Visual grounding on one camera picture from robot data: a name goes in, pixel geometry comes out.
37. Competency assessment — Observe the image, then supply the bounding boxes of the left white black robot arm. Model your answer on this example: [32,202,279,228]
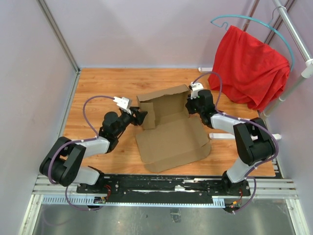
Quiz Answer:
[39,107,148,194]

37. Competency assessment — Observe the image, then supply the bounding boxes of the grey slotted cable duct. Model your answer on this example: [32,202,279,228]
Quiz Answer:
[42,195,106,206]

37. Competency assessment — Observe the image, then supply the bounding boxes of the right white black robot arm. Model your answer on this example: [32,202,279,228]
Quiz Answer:
[185,88,277,196]

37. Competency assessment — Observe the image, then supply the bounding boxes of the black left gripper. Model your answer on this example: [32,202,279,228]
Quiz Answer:
[114,107,148,137]

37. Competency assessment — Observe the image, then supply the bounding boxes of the red cloth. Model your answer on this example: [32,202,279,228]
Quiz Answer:
[208,26,291,112]

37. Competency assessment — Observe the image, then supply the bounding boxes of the white metal clothes rack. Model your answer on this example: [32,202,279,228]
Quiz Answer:
[198,0,313,141]

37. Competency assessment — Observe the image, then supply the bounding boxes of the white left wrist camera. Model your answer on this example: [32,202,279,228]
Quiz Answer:
[113,96,132,114]

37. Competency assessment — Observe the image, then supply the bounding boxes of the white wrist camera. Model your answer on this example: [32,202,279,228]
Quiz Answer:
[189,82,203,99]
[113,96,132,114]

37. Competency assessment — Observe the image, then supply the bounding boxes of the teal clothes hanger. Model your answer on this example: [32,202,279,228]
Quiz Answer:
[210,14,295,71]

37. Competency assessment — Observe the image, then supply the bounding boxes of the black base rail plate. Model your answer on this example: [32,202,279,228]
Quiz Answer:
[76,174,250,204]

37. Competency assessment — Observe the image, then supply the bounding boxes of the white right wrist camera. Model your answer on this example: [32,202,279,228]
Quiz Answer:
[189,82,203,99]

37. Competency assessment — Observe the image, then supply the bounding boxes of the brown cardboard box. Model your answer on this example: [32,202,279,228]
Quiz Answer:
[135,85,211,173]

